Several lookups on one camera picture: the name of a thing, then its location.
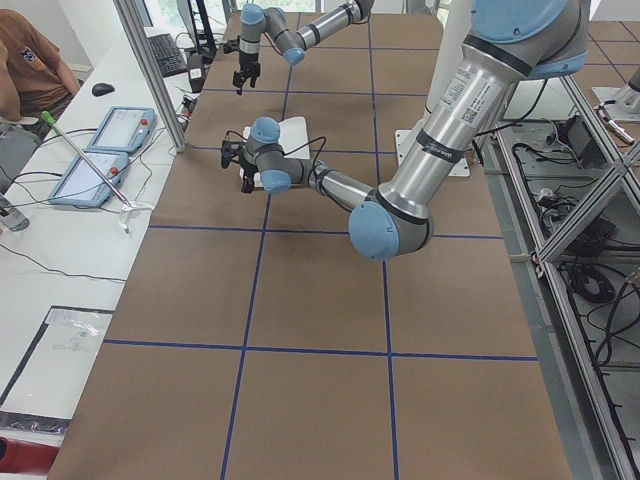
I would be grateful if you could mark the clear plastic document sleeve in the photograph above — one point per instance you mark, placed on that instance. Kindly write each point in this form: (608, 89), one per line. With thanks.
(42, 394)

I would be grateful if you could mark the black computer mouse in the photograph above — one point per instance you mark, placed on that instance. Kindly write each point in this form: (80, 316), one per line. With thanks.
(101, 89)

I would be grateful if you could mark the blue teach pendant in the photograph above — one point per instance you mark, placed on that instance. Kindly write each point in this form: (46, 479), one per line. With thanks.
(124, 129)
(81, 186)

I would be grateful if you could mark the white long-sleeve printed shirt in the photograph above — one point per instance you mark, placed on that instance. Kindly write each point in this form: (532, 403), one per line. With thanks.
(294, 137)

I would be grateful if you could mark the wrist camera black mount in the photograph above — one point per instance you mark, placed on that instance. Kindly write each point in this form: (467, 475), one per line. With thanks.
(231, 46)
(233, 151)

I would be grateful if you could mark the black keyboard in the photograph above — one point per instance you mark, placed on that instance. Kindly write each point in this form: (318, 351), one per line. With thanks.
(168, 56)

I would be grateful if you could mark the person in brown shirt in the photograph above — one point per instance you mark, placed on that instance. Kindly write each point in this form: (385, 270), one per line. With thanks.
(34, 77)

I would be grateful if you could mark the metal reacher grabber stick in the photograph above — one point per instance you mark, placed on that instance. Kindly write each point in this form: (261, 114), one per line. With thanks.
(128, 206)

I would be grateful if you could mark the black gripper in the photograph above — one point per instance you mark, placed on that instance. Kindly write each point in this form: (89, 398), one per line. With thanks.
(247, 65)
(247, 173)

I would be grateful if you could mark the upper blue teach pendant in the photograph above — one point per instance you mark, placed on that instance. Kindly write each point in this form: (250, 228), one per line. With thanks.
(124, 129)

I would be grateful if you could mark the lower blue teach pendant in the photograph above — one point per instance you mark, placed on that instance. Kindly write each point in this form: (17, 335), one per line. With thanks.
(81, 186)

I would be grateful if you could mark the aluminium frame post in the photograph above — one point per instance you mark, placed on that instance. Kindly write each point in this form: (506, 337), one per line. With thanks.
(136, 35)

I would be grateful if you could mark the white pedestal base plate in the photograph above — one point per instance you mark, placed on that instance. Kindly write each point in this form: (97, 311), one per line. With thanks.
(403, 142)

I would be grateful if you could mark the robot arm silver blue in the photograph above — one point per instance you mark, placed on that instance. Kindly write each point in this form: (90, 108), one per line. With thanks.
(507, 42)
(256, 21)

